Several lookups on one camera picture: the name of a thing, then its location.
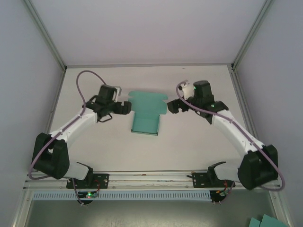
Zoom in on green cardboard box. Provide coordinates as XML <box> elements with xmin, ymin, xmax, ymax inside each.
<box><xmin>127</xmin><ymin>91</ymin><xmax>169</xmax><ymax>137</ymax></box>

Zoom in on large green block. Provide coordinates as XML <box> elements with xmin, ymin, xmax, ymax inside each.
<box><xmin>259</xmin><ymin>214</ymin><xmax>285</xmax><ymax>227</ymax></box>

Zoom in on black right mount plate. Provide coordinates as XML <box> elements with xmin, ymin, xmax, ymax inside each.
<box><xmin>192</xmin><ymin>172</ymin><xmax>210</xmax><ymax>189</ymax></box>

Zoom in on circuit board with green light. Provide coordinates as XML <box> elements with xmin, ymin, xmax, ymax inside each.
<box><xmin>78</xmin><ymin>191</ymin><xmax>99</xmax><ymax>199</ymax></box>

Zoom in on black left mount plate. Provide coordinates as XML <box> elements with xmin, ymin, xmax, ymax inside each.
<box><xmin>66</xmin><ymin>174</ymin><xmax>109</xmax><ymax>190</ymax></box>

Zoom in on thin black cable loop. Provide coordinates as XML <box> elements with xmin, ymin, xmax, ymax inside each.
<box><xmin>98</xmin><ymin>113</ymin><xmax>114</xmax><ymax>123</ymax></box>

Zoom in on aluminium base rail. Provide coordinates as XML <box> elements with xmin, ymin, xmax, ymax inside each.
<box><xmin>23</xmin><ymin>169</ymin><xmax>240</xmax><ymax>190</ymax></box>

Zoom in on white slotted cable duct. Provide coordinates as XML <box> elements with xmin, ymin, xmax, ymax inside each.
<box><xmin>33</xmin><ymin>191</ymin><xmax>211</xmax><ymax>201</ymax></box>

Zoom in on aluminium side rail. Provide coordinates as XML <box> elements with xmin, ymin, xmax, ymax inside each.
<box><xmin>13</xmin><ymin>68</ymin><xmax>67</xmax><ymax>227</ymax></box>
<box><xmin>229</xmin><ymin>63</ymin><xmax>277</xmax><ymax>177</ymax></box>

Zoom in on aluminium frame post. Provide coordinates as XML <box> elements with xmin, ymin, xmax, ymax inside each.
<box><xmin>232</xmin><ymin>0</ymin><xmax>273</xmax><ymax>71</ymax></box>
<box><xmin>23</xmin><ymin>0</ymin><xmax>67</xmax><ymax>71</ymax></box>

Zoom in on black mount plate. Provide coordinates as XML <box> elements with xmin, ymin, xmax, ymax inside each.
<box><xmin>192</xmin><ymin>172</ymin><xmax>210</xmax><ymax>189</ymax></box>
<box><xmin>66</xmin><ymin>174</ymin><xmax>109</xmax><ymax>190</ymax></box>

